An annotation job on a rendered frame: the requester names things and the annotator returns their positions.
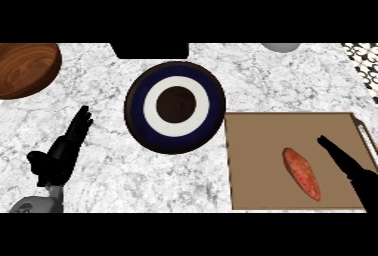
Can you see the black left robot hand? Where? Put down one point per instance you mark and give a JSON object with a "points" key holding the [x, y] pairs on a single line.
{"points": [[62, 153]]}

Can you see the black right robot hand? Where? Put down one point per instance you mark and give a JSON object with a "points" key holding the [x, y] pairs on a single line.
{"points": [[352, 166]]}

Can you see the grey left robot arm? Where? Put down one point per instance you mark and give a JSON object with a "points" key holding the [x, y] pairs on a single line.
{"points": [[40, 201]]}

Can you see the orange sweet potato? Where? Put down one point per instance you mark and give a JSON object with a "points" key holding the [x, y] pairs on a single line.
{"points": [[301, 174]]}

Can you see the brown wooden tray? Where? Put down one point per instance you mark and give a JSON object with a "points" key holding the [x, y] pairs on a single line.
{"points": [[295, 160]]}

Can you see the blue and white plate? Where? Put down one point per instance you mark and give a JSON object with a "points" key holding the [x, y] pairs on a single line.
{"points": [[174, 107]]}

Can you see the brown wooden bowl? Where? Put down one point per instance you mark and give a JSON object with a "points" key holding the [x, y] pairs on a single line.
{"points": [[24, 70]]}

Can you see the black and white patterned tile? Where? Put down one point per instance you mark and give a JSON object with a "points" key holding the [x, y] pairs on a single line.
{"points": [[363, 61]]}

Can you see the black appliance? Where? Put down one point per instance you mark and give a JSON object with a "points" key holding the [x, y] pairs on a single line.
{"points": [[149, 50]]}

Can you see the grey round object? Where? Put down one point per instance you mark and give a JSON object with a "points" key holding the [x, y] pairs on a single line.
{"points": [[281, 47]]}

